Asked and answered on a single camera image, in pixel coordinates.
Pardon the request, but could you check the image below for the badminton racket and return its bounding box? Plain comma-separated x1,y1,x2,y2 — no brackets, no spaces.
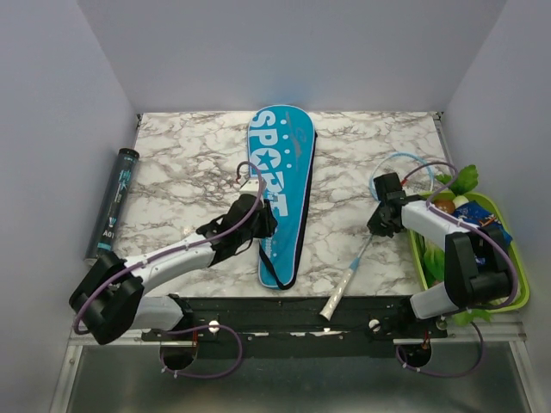
319,152,435,321

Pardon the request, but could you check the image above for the blue racket bag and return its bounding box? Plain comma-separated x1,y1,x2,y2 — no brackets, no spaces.
247,105,317,291

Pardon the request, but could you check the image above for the black shuttlecock tube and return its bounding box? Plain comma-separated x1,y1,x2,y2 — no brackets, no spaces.
84,148,139,266

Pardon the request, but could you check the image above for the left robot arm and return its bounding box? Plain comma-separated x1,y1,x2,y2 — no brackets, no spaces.
69,194,277,345

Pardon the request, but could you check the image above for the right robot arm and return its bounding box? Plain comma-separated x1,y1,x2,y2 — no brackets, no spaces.
367,173,518,337

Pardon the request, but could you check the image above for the brown toy mushroom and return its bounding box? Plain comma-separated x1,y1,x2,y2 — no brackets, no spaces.
433,200,455,214

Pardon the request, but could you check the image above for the blue snack bag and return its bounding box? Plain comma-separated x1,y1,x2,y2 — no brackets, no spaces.
453,200,513,245

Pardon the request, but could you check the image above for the green toy leaf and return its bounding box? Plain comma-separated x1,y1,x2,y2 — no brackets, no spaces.
436,164,479,196

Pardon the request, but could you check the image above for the green plastic tray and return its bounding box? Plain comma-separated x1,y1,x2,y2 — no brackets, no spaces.
407,192,529,313

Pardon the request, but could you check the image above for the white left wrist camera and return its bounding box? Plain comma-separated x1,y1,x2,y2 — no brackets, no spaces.
239,177,265,197

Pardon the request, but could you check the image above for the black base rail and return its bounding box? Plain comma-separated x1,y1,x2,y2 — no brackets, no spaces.
141,294,449,358

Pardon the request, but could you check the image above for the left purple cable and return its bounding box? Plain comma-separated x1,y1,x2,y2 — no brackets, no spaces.
72,161,270,379

